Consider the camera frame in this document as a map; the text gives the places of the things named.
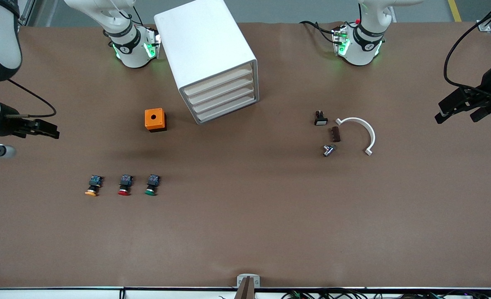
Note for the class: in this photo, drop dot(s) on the white drawer cabinet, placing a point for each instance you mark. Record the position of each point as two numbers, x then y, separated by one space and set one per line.
203 41

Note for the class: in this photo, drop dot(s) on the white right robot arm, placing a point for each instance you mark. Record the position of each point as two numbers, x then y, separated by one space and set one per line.
131 54

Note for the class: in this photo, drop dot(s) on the white curved bracket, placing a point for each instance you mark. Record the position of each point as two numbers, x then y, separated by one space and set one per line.
370 133

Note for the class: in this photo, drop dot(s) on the green push button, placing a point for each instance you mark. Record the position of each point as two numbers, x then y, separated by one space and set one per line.
152 181

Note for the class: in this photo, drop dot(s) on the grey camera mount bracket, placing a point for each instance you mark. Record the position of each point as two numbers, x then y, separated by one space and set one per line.
248 286

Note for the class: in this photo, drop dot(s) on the silver key switch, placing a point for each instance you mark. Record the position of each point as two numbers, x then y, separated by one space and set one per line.
328 150

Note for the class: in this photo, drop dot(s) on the small brown block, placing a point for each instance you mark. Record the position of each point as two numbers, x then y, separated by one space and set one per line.
335 134

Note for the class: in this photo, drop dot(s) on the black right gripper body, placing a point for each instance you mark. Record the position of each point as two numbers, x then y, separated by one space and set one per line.
9 126

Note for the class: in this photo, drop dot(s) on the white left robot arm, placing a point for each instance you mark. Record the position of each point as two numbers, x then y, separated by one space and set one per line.
363 45

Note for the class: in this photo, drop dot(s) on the orange button box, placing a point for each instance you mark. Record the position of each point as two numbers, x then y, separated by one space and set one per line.
154 118

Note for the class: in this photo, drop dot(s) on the red push button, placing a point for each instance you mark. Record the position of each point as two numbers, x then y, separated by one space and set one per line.
125 181

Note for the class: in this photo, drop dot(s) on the yellow push button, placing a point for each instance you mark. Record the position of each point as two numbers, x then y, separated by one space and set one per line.
95 181

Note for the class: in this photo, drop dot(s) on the black white-faced switch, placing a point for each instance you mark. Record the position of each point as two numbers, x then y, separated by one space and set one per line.
321 120

